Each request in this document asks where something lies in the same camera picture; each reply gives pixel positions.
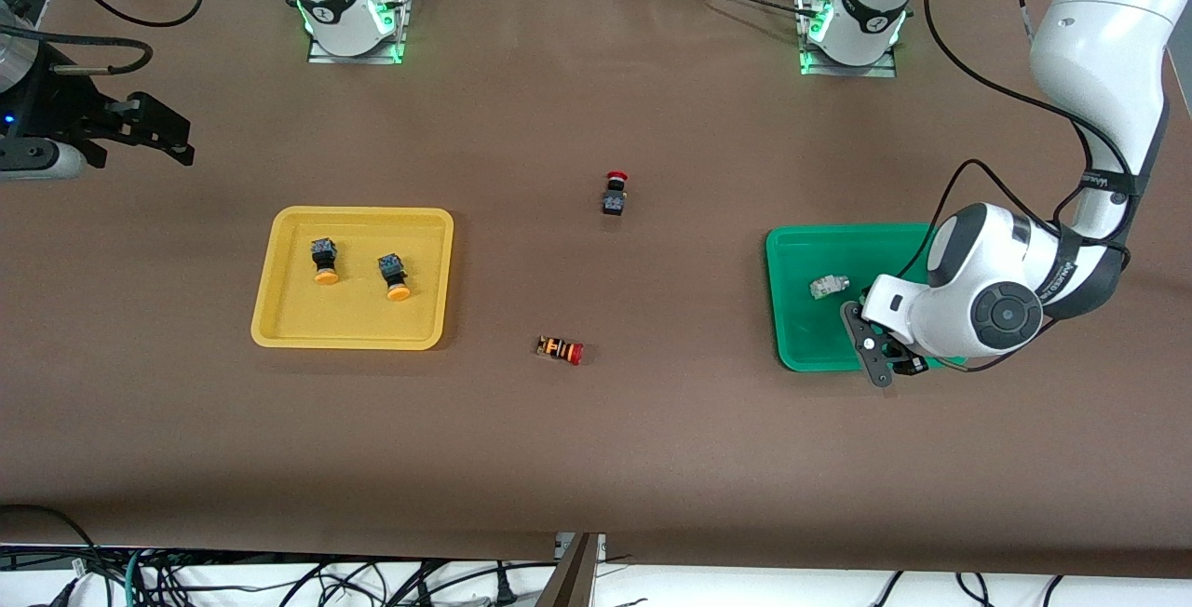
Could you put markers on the brown wooden beam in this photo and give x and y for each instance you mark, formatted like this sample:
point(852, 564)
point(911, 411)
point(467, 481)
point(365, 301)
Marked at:
point(570, 579)

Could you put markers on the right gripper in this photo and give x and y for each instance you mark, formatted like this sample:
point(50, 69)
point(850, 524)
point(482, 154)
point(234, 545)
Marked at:
point(67, 112)

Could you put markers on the yellow mushroom push button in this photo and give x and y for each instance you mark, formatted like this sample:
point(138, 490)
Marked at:
point(395, 276)
point(325, 261)

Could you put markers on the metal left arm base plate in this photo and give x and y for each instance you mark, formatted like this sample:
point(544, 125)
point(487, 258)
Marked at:
point(847, 70)

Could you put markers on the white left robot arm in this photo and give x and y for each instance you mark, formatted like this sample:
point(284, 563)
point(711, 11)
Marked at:
point(1006, 314)

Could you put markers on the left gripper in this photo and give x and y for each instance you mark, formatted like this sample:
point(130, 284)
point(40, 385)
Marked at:
point(905, 362)

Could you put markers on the red button orange striped body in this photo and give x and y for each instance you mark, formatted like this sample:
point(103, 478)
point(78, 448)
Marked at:
point(559, 348)

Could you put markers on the green button white body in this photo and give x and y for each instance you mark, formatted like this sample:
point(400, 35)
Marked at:
point(828, 286)

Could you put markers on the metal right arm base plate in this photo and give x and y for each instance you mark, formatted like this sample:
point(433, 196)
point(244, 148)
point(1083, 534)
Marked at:
point(358, 58)

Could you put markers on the green plastic tray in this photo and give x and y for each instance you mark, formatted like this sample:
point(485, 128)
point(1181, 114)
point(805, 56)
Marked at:
point(801, 337)

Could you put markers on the brown table cover mat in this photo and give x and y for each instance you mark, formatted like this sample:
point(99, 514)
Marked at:
point(596, 458)

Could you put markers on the white metal bracket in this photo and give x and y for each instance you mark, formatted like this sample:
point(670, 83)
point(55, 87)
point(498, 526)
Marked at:
point(562, 544)

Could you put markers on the red mushroom button black body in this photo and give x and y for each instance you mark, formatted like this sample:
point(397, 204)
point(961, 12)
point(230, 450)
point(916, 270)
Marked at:
point(614, 197)

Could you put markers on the yellow plastic tray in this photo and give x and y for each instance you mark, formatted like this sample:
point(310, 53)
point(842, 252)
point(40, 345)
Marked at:
point(354, 318)

